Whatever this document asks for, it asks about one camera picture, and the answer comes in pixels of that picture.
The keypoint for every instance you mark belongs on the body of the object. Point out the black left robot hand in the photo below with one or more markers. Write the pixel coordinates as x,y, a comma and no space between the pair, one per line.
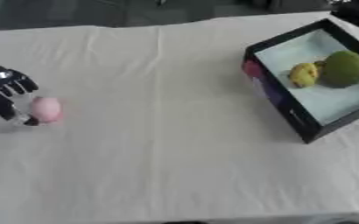
4,84

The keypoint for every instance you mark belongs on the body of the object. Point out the black box white inside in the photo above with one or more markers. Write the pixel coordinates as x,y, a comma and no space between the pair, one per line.
284,96

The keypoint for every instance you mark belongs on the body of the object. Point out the pink toy peach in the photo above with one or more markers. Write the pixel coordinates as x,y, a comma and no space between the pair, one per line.
46,109

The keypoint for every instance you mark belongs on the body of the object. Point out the yellow toy fruit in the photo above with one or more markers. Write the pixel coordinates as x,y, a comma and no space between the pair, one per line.
303,75

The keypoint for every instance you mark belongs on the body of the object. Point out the green round toy fruit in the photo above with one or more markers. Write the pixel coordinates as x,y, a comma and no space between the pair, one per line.
344,68

